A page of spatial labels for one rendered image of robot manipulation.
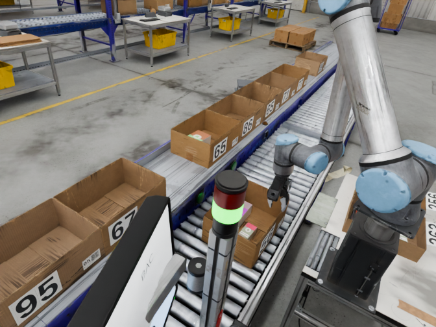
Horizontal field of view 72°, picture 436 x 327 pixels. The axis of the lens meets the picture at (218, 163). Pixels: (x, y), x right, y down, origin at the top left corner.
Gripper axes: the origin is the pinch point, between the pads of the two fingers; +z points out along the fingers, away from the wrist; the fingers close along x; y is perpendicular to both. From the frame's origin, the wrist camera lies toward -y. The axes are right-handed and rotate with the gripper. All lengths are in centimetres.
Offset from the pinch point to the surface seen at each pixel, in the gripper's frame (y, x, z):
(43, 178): 11, 239, 74
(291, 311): -6, -18, 59
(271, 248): -2.1, -1.0, 24.5
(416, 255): 33, -65, 27
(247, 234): -5.7, 11.2, 17.7
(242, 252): -19.2, 7.3, 15.8
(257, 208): 19.3, 17.0, 21.4
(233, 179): -74, -15, -66
